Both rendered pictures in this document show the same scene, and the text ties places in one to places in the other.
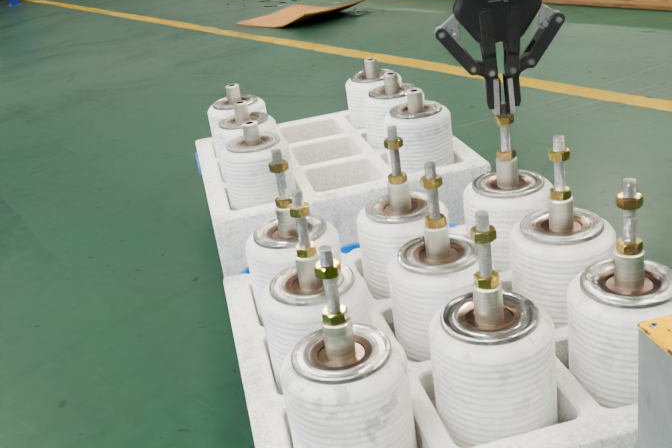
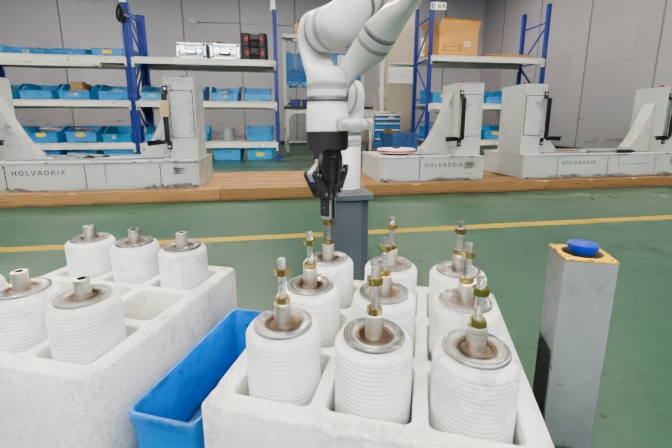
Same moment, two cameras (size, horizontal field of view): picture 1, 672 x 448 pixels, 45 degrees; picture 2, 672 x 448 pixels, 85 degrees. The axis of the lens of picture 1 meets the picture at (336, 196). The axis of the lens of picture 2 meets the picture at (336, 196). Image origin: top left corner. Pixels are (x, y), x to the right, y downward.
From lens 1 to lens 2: 0.67 m
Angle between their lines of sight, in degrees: 65
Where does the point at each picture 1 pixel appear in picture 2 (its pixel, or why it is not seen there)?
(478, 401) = not seen: hidden behind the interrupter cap
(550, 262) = (409, 278)
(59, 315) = not seen: outside the picture
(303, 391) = (508, 375)
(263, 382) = (388, 427)
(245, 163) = (98, 313)
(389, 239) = (330, 302)
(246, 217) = (115, 361)
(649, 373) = (573, 276)
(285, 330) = (399, 370)
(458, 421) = not seen: hidden behind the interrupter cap
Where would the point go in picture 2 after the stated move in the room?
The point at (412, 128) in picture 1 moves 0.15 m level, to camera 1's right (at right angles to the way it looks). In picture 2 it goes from (195, 255) to (240, 235)
